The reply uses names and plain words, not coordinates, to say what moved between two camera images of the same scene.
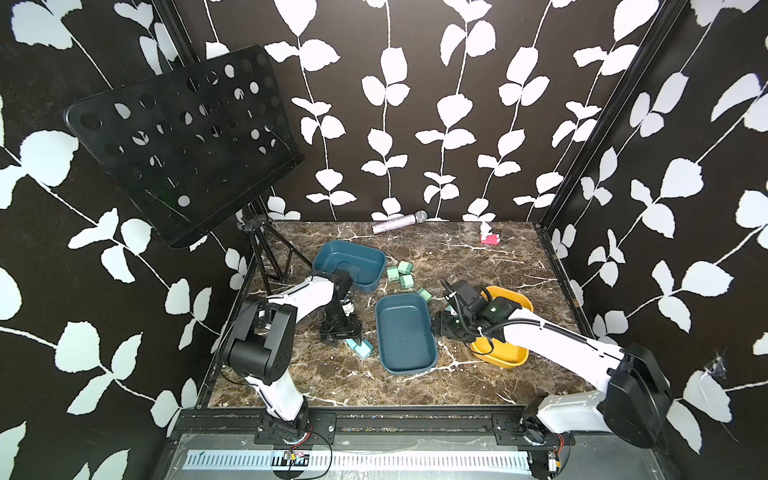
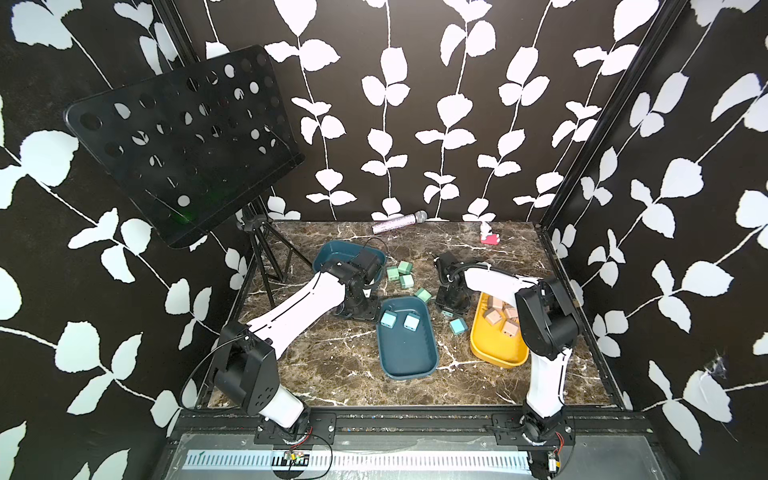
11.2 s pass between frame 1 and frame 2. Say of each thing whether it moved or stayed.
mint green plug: stayed
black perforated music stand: stayed
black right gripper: moved
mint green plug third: stayed
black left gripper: moved
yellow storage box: stayed
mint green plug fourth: stayed
